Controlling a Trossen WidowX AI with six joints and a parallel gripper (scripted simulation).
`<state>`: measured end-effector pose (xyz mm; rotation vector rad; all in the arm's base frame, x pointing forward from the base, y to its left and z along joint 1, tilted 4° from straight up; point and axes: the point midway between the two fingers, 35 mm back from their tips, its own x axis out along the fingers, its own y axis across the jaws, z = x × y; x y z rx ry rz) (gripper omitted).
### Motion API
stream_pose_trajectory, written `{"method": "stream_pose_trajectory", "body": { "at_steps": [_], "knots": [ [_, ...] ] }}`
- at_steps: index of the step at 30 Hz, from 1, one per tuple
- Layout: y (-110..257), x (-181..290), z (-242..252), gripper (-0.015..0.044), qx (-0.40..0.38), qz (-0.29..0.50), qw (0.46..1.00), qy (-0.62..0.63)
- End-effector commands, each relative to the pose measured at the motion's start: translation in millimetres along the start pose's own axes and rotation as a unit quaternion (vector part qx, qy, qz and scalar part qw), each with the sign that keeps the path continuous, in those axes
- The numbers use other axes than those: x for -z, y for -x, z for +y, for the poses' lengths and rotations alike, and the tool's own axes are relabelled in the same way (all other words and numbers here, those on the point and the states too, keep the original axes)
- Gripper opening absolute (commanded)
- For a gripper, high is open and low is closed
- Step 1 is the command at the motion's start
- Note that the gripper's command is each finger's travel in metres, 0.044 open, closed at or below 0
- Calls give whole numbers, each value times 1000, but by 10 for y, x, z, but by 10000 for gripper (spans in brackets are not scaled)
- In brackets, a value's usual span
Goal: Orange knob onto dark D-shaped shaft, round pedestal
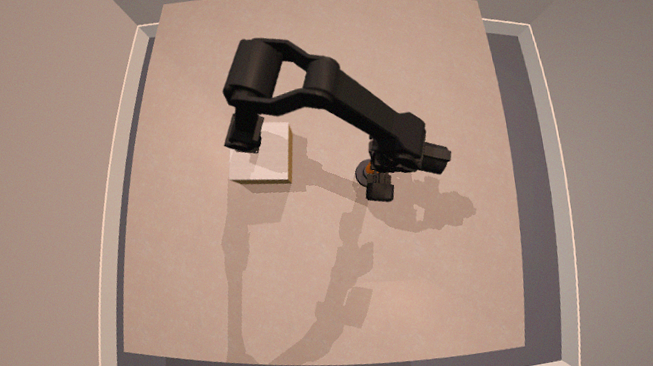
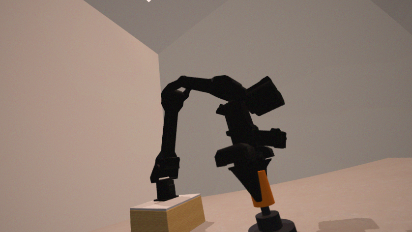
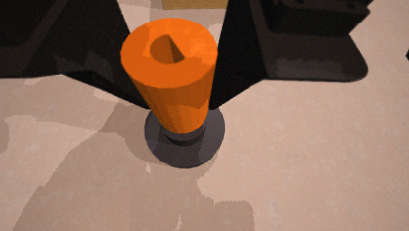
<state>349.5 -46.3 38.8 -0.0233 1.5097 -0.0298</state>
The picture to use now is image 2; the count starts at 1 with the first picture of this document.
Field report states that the dark grey round pedestal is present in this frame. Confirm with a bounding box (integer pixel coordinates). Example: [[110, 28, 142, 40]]
[[248, 206, 297, 232]]

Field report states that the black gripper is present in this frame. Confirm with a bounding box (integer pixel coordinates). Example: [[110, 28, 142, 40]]
[[215, 119, 274, 202]]

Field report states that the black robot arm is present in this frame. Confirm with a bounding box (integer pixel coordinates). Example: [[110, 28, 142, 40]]
[[150, 75, 287, 202]]

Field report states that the orange knob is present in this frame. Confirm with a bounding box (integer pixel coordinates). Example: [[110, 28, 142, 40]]
[[251, 170, 275, 208]]

